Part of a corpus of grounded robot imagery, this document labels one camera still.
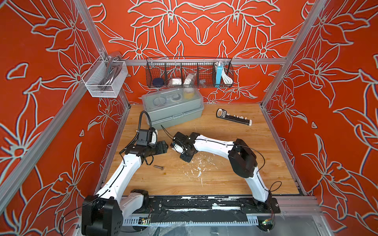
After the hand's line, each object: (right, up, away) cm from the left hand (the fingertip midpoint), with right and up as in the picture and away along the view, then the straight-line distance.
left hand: (162, 145), depth 83 cm
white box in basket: (+8, +38, +4) cm, 39 cm away
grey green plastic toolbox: (+4, +23, +8) cm, 24 cm away
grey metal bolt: (-1, -14, +2) cm, 14 cm away
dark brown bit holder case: (+41, +20, +30) cm, 54 cm away
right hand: (+12, -8, +5) cm, 15 cm away
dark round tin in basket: (-5, +40, +13) cm, 43 cm away
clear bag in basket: (+16, +39, +6) cm, 43 cm away
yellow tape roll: (+15, +34, +20) cm, 42 cm away
